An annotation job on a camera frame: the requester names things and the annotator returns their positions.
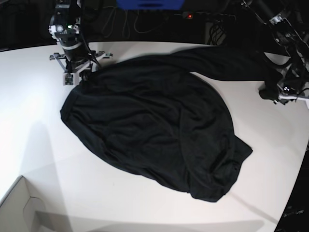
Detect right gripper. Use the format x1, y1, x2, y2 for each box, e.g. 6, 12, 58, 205
49, 50, 113, 81

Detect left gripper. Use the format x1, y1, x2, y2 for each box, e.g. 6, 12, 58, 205
258, 77, 309, 107

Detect black t-shirt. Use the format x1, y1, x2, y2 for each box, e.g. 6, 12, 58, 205
60, 46, 281, 202

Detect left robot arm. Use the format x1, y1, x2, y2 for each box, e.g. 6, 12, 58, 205
241, 0, 309, 105

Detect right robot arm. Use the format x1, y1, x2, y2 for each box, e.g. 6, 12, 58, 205
48, 0, 113, 86

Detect blue box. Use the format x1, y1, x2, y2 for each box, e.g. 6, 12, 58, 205
116, 0, 185, 10

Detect black power strip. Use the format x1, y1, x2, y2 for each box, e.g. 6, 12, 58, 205
181, 11, 237, 21

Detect white cardboard box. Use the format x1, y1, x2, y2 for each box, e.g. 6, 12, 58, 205
0, 175, 73, 232

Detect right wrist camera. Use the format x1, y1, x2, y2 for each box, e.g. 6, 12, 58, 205
63, 73, 80, 86

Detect grey hanging cables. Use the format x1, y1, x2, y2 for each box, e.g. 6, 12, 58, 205
101, 6, 169, 38

